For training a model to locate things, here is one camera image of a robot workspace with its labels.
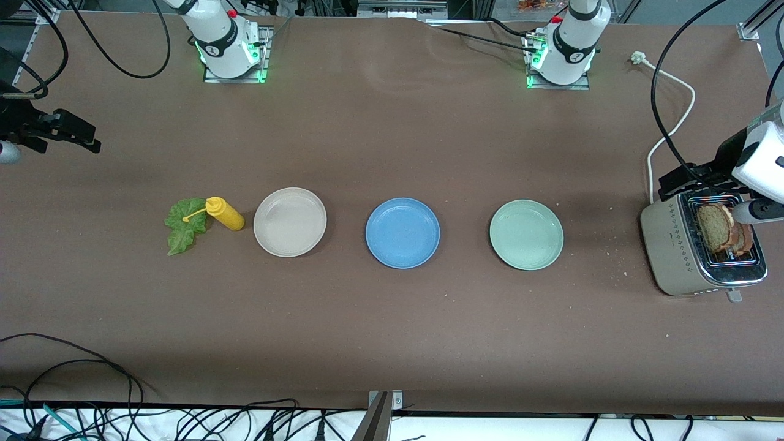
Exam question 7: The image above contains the brown bread slice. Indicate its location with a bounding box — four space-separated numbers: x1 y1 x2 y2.
697 203 734 253
726 208 753 257

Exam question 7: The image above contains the green lettuce leaf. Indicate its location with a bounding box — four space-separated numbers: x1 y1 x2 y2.
164 197 212 257

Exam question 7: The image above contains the yellow mustard squeeze bottle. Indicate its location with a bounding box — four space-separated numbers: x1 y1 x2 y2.
182 196 246 232

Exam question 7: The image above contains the green round plate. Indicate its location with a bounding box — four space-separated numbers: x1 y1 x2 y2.
489 199 565 271

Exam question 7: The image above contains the beige round plate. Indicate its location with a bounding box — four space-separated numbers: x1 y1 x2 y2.
253 187 328 258

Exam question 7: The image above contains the blue round plate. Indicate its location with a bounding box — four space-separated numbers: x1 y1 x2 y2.
365 197 441 270

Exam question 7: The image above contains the silver beige toaster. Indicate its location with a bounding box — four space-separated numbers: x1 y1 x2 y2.
640 189 769 303

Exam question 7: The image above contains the brown table cover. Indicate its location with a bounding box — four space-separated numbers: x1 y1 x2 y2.
0 11 784 417

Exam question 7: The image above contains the aluminium frame profile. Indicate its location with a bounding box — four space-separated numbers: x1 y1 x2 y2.
737 0 784 42
11 0 62 86

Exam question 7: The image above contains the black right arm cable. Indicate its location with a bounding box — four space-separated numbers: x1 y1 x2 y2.
0 0 172 99

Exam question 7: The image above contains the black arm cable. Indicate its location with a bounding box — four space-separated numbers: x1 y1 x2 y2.
650 0 784 190
0 0 172 99

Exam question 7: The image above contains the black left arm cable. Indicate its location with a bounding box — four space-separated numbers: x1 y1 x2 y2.
650 0 784 190

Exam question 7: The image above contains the white toaster power cord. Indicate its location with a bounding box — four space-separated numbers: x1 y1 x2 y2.
631 51 697 204

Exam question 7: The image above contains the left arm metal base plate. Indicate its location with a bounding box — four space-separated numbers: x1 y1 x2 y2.
525 34 592 91

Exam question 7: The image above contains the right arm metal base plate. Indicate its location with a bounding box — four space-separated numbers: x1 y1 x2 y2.
202 26 271 84

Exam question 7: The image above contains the black looped cable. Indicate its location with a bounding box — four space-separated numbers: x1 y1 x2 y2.
24 359 134 408
0 334 145 408

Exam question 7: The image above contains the thick black base cable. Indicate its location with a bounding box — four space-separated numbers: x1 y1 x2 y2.
484 17 543 40

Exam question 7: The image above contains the thin black base cable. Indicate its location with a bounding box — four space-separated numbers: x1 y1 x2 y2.
436 27 540 53

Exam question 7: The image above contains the teal cable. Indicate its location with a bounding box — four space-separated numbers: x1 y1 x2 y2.
0 398 83 440

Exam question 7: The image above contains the grey metal bracket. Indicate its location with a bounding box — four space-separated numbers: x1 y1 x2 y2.
350 390 404 441

